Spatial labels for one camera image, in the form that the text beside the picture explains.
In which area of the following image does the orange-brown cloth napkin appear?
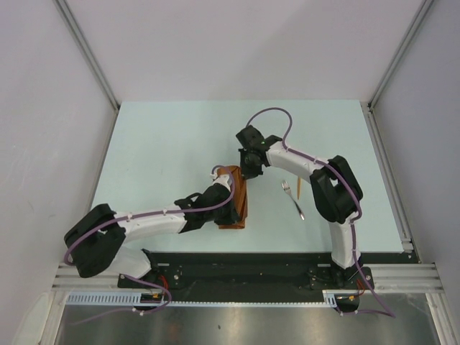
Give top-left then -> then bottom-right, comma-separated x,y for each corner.
218,165 -> 248,229

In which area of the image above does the aluminium corner post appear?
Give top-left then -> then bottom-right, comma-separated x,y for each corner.
367,0 -> 436,111
52,0 -> 121,111

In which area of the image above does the left aluminium corner post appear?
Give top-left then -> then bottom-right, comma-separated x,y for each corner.
52,0 -> 121,111

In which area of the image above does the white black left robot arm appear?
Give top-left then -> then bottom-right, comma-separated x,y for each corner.
64,172 -> 240,288

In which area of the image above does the right aluminium corner post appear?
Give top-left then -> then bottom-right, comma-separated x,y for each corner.
367,0 -> 436,111

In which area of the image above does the white slotted cable duct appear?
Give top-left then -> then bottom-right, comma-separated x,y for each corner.
65,291 -> 337,308

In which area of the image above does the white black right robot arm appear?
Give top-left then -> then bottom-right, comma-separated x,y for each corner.
236,125 -> 363,288

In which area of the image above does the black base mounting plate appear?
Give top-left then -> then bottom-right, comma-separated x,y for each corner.
118,251 -> 421,313

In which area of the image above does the aluminium front frame rail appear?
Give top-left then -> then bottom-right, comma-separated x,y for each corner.
52,264 -> 443,293

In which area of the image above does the right aluminium side rail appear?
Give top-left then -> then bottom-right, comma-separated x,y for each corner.
361,102 -> 415,253

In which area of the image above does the silver metal fork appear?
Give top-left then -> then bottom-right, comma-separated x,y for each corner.
281,180 -> 305,221

